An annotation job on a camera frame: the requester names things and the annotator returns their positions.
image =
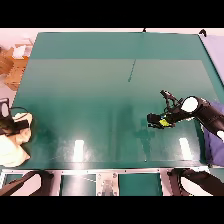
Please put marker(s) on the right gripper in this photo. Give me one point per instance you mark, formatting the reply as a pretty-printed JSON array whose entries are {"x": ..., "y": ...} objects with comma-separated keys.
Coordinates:
[{"x": 156, "y": 120}]

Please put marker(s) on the cream garment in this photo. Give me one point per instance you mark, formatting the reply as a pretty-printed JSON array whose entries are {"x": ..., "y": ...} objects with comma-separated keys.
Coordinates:
[{"x": 10, "y": 150}]

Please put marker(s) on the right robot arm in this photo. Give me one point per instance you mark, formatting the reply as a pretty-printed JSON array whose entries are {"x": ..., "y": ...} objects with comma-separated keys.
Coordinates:
[{"x": 207, "y": 114}]

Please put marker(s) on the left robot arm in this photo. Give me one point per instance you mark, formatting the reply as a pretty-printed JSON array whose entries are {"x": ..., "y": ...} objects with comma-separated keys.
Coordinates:
[{"x": 20, "y": 183}]

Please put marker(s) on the purple garment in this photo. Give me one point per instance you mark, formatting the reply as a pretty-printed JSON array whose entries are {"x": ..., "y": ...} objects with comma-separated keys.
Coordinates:
[{"x": 215, "y": 150}]

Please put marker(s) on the pale lilac garment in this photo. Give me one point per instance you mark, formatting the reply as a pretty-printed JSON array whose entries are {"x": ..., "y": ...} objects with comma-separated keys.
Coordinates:
[{"x": 215, "y": 55}]

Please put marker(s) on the brown cardboard box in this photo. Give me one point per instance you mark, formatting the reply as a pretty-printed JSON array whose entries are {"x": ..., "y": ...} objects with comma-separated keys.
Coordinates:
[{"x": 13, "y": 71}]

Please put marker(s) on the silver frame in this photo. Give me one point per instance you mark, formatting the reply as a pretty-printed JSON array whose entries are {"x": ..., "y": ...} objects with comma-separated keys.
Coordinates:
[{"x": 106, "y": 183}]

